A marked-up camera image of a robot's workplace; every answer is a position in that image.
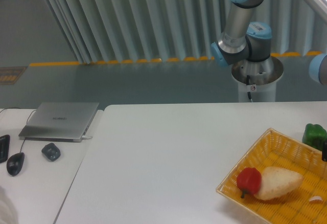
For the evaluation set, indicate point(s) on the brown floor sign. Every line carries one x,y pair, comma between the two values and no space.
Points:
9,75

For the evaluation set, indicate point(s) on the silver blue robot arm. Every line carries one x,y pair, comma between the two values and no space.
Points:
245,46

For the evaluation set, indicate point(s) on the grey pleated curtain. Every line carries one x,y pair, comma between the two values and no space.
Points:
133,30

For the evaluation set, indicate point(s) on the black keyboard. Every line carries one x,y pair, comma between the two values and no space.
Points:
4,147

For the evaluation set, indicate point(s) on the black computer mouse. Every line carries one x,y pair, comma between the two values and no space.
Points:
15,163

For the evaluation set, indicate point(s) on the green bell pepper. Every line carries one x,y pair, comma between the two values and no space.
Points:
314,136

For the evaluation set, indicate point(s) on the dark grey earbuds case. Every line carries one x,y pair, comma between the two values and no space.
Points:
51,152

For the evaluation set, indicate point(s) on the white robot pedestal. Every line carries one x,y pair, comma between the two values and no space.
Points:
257,81

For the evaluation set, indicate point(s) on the white bread piece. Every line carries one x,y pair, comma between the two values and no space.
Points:
277,182

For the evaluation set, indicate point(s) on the red bell pepper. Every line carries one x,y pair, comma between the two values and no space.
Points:
249,181

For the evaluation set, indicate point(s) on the silver closed laptop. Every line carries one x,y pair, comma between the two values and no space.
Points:
60,121

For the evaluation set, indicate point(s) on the small orange white piece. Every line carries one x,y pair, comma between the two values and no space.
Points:
316,199

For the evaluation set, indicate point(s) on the yellow woven basket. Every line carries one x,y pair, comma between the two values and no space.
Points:
273,148

